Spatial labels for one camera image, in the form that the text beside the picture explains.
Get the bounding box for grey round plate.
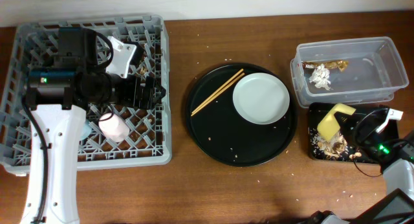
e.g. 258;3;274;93
232;73;290;125

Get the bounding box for yellow bowl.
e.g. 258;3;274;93
317;104;356;141

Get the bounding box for wooden chopstick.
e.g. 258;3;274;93
191;72;246;117
190;68;245;115

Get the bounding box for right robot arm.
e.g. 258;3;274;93
308;103;413;223

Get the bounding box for brown snack wrapper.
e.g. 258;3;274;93
302;60;349;72

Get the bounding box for round black tray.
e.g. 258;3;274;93
185;63;298;167

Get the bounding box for pink cup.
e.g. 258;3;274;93
98;113;129;143

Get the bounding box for black rectangular tray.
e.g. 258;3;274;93
307;102;399;164

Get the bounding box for grey dishwasher rack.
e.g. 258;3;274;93
1;15;172;176

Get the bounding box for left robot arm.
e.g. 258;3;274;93
21;27;167;223

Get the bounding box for white tissue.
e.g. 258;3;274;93
309;64;331;91

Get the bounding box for light blue cup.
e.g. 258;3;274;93
80;120;92;140

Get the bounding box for food scraps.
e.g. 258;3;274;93
310;129;362;162

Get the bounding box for clear plastic bin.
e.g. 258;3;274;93
290;36;409;108

